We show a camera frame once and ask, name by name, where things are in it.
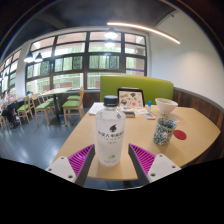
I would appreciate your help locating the green speckled ceramic mug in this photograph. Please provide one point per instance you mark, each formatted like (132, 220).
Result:
(164, 131)

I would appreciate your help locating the white paper sheets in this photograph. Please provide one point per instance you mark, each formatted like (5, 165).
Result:
(96, 108)

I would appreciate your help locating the white ceramic bowl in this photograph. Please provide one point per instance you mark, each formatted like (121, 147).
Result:
(166, 106)

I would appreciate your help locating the wooden chairs with green seats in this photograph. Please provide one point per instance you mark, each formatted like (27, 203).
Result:
(72, 104)

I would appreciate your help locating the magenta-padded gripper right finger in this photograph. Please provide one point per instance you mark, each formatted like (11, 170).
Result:
(163, 165)

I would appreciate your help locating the black pendant lamps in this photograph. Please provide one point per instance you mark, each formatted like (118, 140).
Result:
(111, 34)

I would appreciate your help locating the clear black-capped water bottle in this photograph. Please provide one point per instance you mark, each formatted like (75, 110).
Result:
(110, 133)

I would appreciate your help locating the light wooden dining table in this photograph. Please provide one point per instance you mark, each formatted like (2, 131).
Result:
(55, 91)

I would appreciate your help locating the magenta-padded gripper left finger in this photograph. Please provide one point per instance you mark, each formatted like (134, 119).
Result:
(61, 167)

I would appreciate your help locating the green upholstered booth backrest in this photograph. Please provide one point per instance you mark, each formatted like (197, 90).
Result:
(156, 86)

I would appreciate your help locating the small blue-capped item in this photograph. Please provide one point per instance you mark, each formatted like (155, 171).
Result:
(149, 106)

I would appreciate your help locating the person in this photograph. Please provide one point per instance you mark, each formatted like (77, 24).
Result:
(9, 110)

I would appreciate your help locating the curved linear ceiling light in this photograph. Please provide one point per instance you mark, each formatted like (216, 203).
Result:
(146, 29)

